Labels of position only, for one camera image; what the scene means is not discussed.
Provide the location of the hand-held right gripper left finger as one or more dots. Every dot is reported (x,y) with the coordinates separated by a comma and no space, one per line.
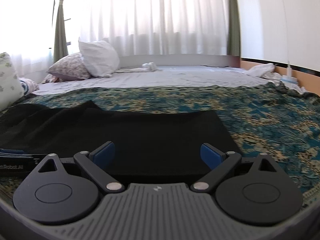
(102,155)

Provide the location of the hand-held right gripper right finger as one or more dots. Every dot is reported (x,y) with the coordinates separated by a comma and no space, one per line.
(211,156)

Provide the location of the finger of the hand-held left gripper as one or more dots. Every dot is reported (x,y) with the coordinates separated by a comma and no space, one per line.
(12,152)

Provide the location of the black pants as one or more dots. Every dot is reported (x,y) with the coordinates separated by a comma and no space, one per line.
(150,135)

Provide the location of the teal paisley blanket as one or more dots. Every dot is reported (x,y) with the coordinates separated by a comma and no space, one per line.
(262,125)

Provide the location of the white leaf print cushion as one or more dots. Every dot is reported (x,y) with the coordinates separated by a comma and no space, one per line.
(8,82)

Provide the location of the white bed sheet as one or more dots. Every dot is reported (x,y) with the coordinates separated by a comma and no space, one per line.
(175,76)

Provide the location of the floral pillow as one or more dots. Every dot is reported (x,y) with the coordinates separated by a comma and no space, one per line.
(70,67)

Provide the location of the white pillow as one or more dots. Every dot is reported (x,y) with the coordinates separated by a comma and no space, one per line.
(100,57)

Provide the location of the grey headboard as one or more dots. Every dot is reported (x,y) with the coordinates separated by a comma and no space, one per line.
(187,60)

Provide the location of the crumpled white cloth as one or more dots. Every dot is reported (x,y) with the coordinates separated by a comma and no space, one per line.
(261,70)

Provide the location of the small white cloth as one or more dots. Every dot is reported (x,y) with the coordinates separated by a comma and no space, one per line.
(149,66)

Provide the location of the light blue box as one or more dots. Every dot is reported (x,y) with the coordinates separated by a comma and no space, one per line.
(290,80)

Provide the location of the wooden bed side panel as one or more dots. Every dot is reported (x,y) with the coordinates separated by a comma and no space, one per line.
(307,77)

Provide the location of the green curtain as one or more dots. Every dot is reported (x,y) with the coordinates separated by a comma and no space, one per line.
(60,30)
(233,17)

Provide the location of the white sheer curtain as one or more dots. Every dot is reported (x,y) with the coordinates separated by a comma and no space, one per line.
(150,17)

